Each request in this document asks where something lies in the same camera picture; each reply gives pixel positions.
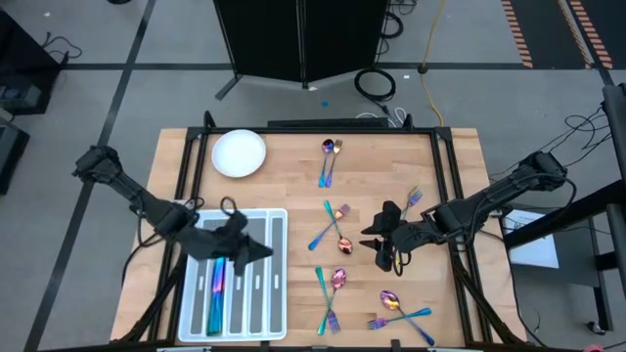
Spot black cable bundle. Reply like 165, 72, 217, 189
490, 100, 615, 178

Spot white cable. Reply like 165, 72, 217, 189
355, 106, 409, 128

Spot grey equipment box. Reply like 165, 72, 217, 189
0, 83, 41, 110

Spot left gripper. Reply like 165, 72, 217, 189
184, 209, 274, 278

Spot black aluminium table frame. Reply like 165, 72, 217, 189
114, 110, 529, 349

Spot long black bar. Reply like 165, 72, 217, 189
267, 117, 390, 129

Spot black box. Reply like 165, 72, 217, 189
0, 119, 30, 196

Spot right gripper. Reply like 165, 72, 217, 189
359, 199, 440, 273

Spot black folding partition screen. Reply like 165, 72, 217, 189
212, 0, 392, 102

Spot black metal stand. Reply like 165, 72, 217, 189
502, 81, 626, 336

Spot white cutlery tray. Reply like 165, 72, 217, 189
176, 207, 289, 343

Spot white round plate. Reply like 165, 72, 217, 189
210, 128, 268, 179

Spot black coiled cable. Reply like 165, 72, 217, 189
379, 10, 405, 40
352, 66, 397, 104

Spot white paper sheet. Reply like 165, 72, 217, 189
502, 209, 560, 269

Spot iridescent purple utensil handle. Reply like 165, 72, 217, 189
217, 257, 228, 333

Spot black floor cable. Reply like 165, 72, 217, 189
41, 31, 83, 65

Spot black mat orange striped edges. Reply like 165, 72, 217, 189
501, 0, 615, 70

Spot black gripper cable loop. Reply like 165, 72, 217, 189
218, 195, 240, 216

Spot black cabinet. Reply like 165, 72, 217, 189
0, 9, 64, 116

